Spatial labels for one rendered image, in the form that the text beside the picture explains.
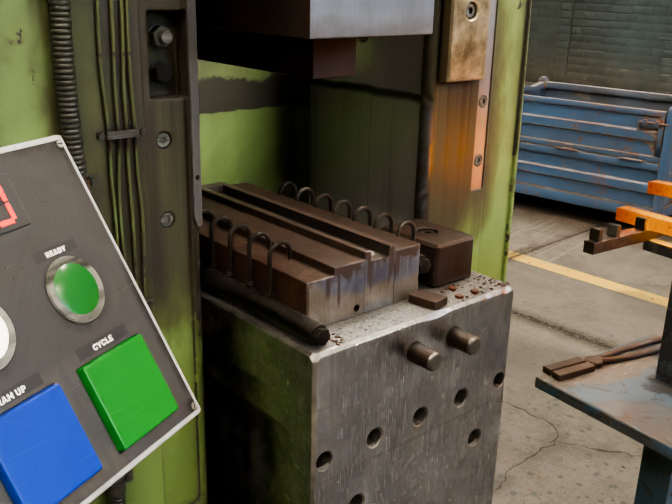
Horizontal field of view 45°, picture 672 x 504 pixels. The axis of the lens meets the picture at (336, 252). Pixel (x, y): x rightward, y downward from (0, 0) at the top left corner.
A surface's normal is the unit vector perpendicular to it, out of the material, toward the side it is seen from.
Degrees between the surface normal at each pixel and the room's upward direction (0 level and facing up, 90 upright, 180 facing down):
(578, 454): 0
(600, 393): 0
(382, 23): 90
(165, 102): 90
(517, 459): 0
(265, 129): 90
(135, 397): 60
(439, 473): 90
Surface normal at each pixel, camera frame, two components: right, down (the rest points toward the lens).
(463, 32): 0.65, 0.26
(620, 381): 0.02, -0.95
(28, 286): 0.80, -0.34
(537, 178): -0.65, 0.22
